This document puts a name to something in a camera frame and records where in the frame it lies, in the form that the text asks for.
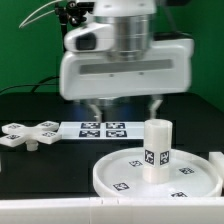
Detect white round table top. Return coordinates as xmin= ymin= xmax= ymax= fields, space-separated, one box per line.
xmin=93 ymin=147 xmax=223 ymax=198

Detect white front barrier rail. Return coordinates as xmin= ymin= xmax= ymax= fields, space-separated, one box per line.
xmin=0 ymin=197 xmax=224 ymax=224

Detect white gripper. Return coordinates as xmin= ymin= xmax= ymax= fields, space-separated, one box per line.
xmin=60 ymin=22 xmax=194 ymax=122

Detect white right side block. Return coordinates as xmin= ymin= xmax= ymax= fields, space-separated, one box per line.
xmin=209 ymin=152 xmax=224 ymax=187

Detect black cables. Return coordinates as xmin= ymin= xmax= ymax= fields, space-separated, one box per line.
xmin=0 ymin=75 xmax=64 ymax=96

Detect white marker sheet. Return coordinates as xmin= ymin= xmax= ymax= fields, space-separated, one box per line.
xmin=58 ymin=122 xmax=144 ymax=140

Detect white cable loop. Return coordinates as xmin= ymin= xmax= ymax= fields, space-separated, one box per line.
xmin=18 ymin=0 xmax=68 ymax=30

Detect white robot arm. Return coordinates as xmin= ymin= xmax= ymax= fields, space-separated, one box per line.
xmin=60 ymin=0 xmax=194 ymax=122

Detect white cross-shaped table base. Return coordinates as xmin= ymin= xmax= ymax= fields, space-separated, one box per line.
xmin=0 ymin=121 xmax=62 ymax=152

